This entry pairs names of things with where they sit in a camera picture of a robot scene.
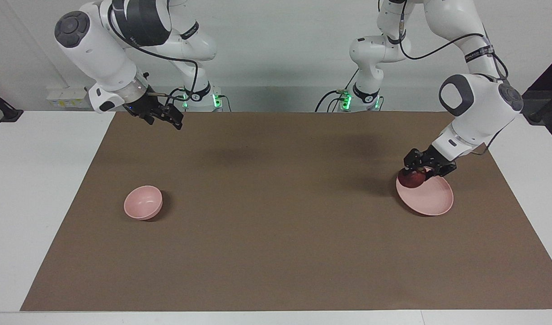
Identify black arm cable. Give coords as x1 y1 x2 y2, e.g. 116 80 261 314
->
105 0 200 102
398 0 510 157

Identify red apple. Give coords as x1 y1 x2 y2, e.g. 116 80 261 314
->
398 167 427 189

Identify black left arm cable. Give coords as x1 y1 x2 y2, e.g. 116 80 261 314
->
398 0 510 157

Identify pink bowl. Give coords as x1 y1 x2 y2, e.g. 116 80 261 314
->
124 185 163 220

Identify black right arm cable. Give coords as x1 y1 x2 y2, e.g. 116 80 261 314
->
105 0 200 102

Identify dark cabinet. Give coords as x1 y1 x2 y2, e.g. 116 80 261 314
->
522 51 552 150

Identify black camera stand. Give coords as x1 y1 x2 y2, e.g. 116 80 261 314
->
528 92 552 125
0 86 24 123

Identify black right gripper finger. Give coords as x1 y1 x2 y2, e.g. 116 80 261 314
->
158 116 183 131
165 104 184 123

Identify brown table mat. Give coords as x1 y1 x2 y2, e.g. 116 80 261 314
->
21 111 552 312

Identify pink plate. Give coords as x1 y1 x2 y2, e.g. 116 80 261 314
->
396 170 454 216

